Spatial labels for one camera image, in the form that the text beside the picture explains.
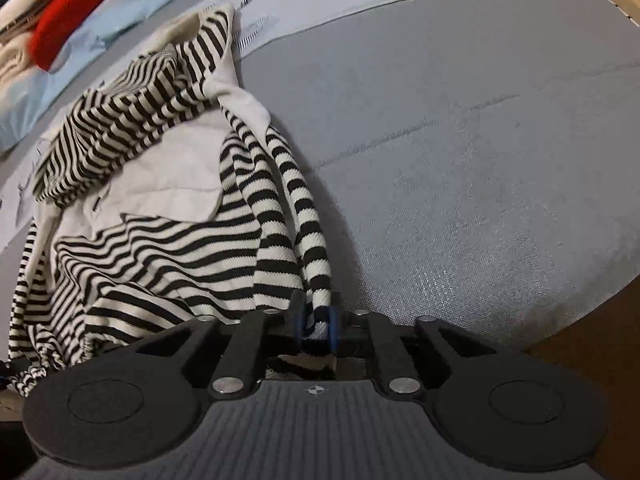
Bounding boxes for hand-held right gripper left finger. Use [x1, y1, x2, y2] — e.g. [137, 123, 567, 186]
[125, 290, 307, 400]

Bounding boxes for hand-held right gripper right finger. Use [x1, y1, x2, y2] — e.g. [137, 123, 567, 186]
[325, 306, 507, 400]

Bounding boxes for black white striped hooded sweater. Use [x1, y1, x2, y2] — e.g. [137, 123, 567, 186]
[7, 2, 342, 397]

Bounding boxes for grey printed bed sheet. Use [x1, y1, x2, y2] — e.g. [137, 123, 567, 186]
[0, 0, 640, 352]

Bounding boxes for light blue duvet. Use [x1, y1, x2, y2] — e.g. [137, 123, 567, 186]
[0, 0, 201, 154]

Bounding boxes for cream folded blanket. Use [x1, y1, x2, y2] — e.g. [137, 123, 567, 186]
[0, 35, 47, 97]

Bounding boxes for red blanket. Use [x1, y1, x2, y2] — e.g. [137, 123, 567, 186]
[29, 0, 152, 72]

